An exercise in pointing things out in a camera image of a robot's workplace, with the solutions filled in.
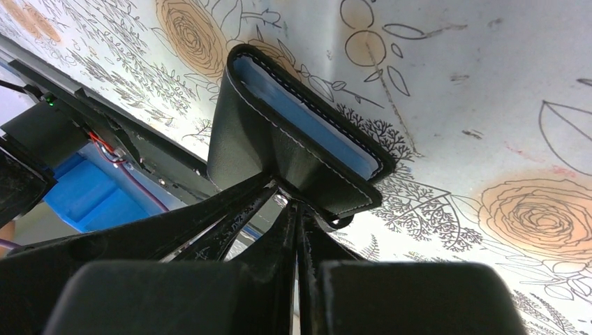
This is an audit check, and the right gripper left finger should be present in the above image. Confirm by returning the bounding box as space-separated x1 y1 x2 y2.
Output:
45 202 297 334

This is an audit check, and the black leather card holder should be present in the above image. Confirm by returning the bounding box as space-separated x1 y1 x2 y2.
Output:
207 44 396 230

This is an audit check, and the floral pattern table mat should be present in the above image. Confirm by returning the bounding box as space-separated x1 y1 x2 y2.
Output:
1 1 591 334

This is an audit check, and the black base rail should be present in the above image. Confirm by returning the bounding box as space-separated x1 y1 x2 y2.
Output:
1 36 220 204

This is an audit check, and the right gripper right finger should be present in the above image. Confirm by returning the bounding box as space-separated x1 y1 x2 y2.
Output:
297 209 525 334

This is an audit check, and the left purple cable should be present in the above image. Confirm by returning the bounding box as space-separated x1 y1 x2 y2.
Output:
117 164 172 214

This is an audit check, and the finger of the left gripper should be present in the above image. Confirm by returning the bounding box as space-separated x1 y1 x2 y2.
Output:
1 173 277 334

